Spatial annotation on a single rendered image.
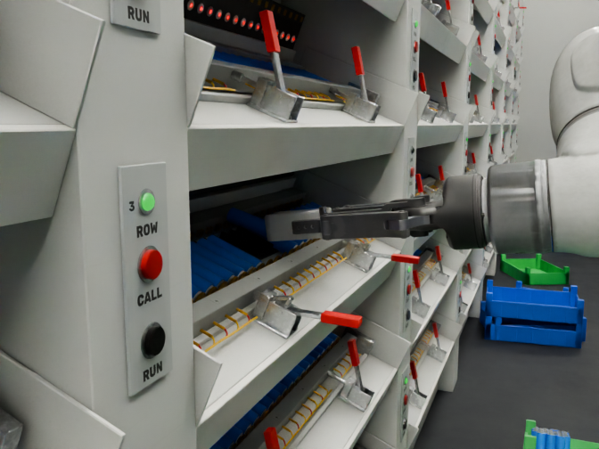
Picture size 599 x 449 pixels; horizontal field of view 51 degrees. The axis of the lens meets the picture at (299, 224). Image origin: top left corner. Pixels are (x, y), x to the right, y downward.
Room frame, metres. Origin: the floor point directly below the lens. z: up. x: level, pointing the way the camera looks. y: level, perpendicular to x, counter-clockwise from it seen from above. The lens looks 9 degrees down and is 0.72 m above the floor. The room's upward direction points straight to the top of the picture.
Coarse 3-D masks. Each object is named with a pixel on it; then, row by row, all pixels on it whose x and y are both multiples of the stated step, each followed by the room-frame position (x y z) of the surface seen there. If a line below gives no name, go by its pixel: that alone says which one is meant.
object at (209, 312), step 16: (320, 240) 0.76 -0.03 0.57; (336, 240) 0.79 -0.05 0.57; (288, 256) 0.67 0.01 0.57; (304, 256) 0.68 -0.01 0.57; (320, 256) 0.73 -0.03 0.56; (256, 272) 0.59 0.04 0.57; (272, 272) 0.61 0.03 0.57; (288, 272) 0.63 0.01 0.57; (320, 272) 0.69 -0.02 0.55; (224, 288) 0.53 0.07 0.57; (240, 288) 0.54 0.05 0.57; (256, 288) 0.56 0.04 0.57; (272, 288) 0.60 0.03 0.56; (208, 304) 0.49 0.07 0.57; (224, 304) 0.50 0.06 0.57; (240, 304) 0.53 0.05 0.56; (208, 320) 0.48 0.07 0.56
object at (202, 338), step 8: (344, 248) 0.82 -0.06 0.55; (336, 256) 0.78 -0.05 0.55; (328, 264) 0.76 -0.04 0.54; (304, 272) 0.69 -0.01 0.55; (312, 272) 0.70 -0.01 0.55; (280, 288) 0.62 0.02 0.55; (288, 288) 0.63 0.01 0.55; (256, 304) 0.56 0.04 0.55; (248, 312) 0.54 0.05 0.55; (224, 320) 0.51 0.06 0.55; (240, 320) 0.53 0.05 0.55; (216, 328) 0.49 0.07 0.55; (200, 336) 0.47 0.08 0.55; (208, 336) 0.48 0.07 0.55; (200, 344) 0.47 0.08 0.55
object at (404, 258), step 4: (368, 248) 0.79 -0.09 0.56; (368, 252) 0.79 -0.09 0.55; (372, 252) 0.79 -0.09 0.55; (376, 256) 0.78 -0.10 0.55; (380, 256) 0.78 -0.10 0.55; (384, 256) 0.78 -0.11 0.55; (388, 256) 0.78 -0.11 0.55; (392, 256) 0.77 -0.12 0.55; (396, 256) 0.77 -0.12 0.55; (400, 256) 0.77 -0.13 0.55; (404, 256) 0.77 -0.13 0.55; (408, 256) 0.77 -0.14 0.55; (412, 256) 0.77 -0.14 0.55; (416, 256) 0.77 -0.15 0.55; (392, 260) 0.77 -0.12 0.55; (396, 260) 0.77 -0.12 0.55; (400, 260) 0.77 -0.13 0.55; (404, 260) 0.77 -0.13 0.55; (408, 260) 0.77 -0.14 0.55; (412, 260) 0.76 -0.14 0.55; (416, 260) 0.76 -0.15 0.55; (416, 264) 0.76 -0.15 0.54
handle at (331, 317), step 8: (288, 304) 0.54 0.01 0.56; (296, 312) 0.54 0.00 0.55; (304, 312) 0.54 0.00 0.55; (312, 312) 0.54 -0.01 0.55; (320, 312) 0.54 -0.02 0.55; (328, 312) 0.53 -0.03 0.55; (336, 312) 0.53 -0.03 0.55; (328, 320) 0.52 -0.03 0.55; (336, 320) 0.52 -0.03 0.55; (344, 320) 0.52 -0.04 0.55; (352, 320) 0.52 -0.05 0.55; (360, 320) 0.52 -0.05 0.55
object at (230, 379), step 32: (224, 192) 0.75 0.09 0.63; (256, 192) 0.84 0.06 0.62; (320, 192) 0.98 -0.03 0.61; (352, 192) 0.96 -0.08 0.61; (320, 288) 0.67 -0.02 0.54; (352, 288) 0.71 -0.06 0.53; (320, 320) 0.60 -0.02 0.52; (224, 352) 0.47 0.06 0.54; (256, 352) 0.49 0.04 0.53; (288, 352) 0.52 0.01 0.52; (224, 384) 0.43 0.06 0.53; (256, 384) 0.47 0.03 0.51; (224, 416) 0.42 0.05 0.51
